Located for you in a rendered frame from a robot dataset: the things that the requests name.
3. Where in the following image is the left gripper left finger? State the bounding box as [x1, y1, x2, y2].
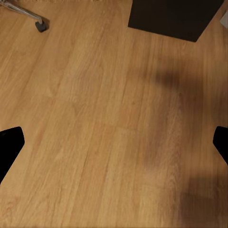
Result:
[0, 126, 25, 184]

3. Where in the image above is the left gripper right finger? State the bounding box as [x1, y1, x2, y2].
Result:
[213, 126, 228, 165]

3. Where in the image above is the swivel chair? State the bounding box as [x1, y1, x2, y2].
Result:
[0, 0, 47, 31]

